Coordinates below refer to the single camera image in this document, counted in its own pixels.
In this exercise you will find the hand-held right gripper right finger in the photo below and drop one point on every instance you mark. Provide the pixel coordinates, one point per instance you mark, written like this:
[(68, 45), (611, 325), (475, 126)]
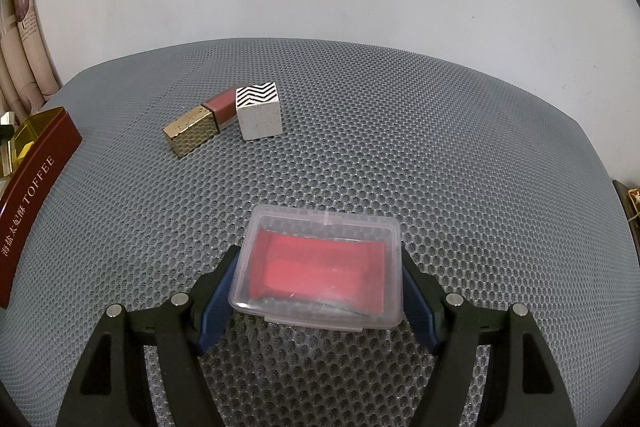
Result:
[(417, 307)]

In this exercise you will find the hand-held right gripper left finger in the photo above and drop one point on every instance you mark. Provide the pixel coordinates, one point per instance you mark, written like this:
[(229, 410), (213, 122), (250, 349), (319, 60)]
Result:
[(217, 307)]

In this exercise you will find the clear plastic box red contents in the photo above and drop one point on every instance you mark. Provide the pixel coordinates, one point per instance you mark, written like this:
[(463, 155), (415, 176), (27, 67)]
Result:
[(320, 272)]

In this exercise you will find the gold tin box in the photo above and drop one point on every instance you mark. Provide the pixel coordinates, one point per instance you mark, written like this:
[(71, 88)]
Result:
[(35, 187)]

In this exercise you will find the grey mesh mat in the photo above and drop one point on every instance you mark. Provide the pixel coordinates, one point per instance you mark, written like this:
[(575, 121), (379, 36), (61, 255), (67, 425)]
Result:
[(400, 147)]

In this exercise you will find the lipstick with gold cap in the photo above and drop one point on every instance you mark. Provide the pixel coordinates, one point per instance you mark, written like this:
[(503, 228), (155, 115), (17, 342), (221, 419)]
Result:
[(200, 122)]

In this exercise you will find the white cube zigzag face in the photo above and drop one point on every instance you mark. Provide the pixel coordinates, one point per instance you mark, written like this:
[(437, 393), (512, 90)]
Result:
[(259, 114)]

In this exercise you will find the dark brown object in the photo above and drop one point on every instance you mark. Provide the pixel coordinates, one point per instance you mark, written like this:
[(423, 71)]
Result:
[(629, 212)]

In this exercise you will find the patterned beige curtain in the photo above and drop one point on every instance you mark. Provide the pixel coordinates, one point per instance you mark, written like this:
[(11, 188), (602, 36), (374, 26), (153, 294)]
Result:
[(25, 57)]

